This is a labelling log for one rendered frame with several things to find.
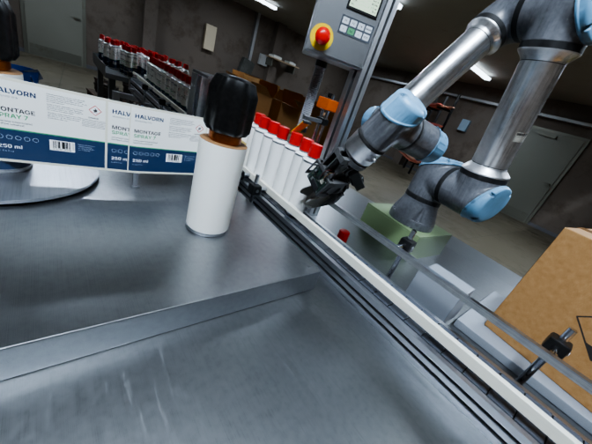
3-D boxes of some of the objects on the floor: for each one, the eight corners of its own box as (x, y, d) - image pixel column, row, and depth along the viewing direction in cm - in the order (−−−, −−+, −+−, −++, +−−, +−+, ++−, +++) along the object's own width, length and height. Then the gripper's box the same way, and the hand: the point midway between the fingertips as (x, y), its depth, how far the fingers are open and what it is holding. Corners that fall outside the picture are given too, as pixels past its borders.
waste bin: (48, 104, 368) (45, 68, 350) (43, 110, 344) (40, 71, 325) (7, 97, 346) (2, 57, 328) (0, 102, 322) (-6, 61, 304)
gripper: (333, 136, 59) (282, 191, 74) (351, 169, 56) (293, 221, 71) (357, 141, 65) (305, 192, 79) (374, 172, 62) (317, 219, 76)
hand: (310, 203), depth 76 cm, fingers closed, pressing on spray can
